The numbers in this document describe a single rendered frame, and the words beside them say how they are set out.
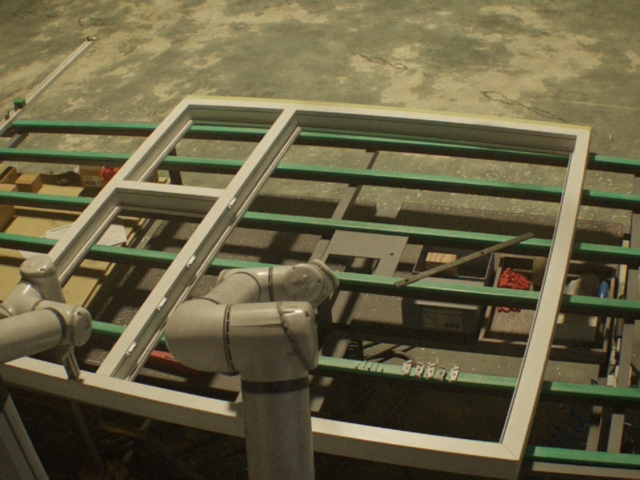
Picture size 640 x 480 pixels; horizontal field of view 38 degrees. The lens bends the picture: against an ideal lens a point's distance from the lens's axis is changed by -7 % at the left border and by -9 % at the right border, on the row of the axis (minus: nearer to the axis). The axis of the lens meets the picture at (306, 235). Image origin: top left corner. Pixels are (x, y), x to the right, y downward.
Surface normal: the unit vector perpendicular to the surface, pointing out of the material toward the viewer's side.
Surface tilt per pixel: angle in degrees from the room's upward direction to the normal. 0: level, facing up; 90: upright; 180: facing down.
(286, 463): 59
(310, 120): 90
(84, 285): 0
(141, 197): 90
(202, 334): 42
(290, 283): 49
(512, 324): 0
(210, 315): 5
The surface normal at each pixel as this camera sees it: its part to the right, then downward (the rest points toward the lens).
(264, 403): -0.29, 0.02
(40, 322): 0.71, -0.62
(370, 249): -0.11, -0.81
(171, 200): -0.33, 0.58
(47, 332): 0.94, -0.03
